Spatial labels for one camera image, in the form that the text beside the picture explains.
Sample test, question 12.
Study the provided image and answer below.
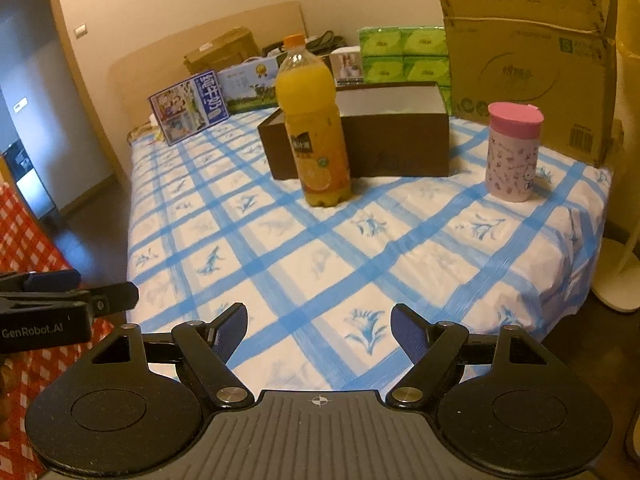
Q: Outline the stack of green tissue packs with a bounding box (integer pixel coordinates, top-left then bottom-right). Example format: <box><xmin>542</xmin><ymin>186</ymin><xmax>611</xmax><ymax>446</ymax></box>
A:
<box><xmin>357</xmin><ymin>25</ymin><xmax>453</xmax><ymax>116</ymax></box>

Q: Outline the white product box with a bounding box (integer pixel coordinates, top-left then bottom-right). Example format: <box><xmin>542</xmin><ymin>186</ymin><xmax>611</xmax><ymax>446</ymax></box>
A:
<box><xmin>330</xmin><ymin>46</ymin><xmax>365</xmax><ymax>87</ymax></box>

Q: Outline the cow print milk box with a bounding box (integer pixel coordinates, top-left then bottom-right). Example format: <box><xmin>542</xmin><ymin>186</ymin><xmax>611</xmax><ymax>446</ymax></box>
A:
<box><xmin>220</xmin><ymin>56</ymin><xmax>281</xmax><ymax>113</ymax></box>

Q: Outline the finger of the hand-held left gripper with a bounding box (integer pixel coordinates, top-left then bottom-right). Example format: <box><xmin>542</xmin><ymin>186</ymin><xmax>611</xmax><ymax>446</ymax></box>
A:
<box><xmin>0</xmin><ymin>270</ymin><xmax>82</xmax><ymax>293</ymax></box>
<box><xmin>0</xmin><ymin>281</ymin><xmax>140</xmax><ymax>320</ymax></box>

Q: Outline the pink lidded printed cup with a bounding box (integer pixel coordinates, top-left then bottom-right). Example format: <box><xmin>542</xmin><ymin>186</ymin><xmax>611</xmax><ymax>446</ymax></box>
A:
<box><xmin>485</xmin><ymin>101</ymin><xmax>545</xmax><ymax>203</ymax></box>

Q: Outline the red checked cloth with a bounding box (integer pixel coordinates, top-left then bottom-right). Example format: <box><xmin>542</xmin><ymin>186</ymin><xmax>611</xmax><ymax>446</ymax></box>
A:
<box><xmin>0</xmin><ymin>182</ymin><xmax>131</xmax><ymax>480</ymax></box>

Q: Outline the labelled flat cardboard box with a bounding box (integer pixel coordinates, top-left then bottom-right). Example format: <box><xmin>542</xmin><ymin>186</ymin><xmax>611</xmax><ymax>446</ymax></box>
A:
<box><xmin>182</xmin><ymin>27</ymin><xmax>262</xmax><ymax>76</ymax></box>

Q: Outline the orange juice bottle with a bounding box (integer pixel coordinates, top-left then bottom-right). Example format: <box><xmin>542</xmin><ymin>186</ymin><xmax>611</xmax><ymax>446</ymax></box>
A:
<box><xmin>276</xmin><ymin>34</ymin><xmax>352</xmax><ymax>208</ymax></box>

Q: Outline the large tall cardboard box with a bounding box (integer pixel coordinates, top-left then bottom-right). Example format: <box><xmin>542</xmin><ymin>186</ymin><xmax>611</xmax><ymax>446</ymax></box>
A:
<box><xmin>432</xmin><ymin>0</ymin><xmax>621</xmax><ymax>168</ymax></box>

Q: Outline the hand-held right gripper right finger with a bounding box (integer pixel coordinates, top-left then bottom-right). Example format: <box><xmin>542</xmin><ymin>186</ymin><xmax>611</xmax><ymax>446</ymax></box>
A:
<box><xmin>387</xmin><ymin>302</ymin><xmax>551</xmax><ymax>407</ymax></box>

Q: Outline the blue printed milk carton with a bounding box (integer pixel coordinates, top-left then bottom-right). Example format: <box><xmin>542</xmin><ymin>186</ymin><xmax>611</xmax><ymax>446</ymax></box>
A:
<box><xmin>149</xmin><ymin>71</ymin><xmax>231</xmax><ymax>147</ymax></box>

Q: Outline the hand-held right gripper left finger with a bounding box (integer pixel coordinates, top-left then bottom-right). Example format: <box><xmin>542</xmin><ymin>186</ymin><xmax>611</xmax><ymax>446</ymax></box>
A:
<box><xmin>90</xmin><ymin>302</ymin><xmax>253</xmax><ymax>410</ymax></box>

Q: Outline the white fan stand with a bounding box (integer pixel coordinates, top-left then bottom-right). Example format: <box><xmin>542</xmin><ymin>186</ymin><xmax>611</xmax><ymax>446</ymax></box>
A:
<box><xmin>590</xmin><ymin>230</ymin><xmax>640</xmax><ymax>313</ymax></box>

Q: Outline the brown cardboard box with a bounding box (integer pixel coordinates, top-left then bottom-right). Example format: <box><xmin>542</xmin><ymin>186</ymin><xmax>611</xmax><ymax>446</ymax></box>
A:
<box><xmin>257</xmin><ymin>81</ymin><xmax>451</xmax><ymax>181</ymax></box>

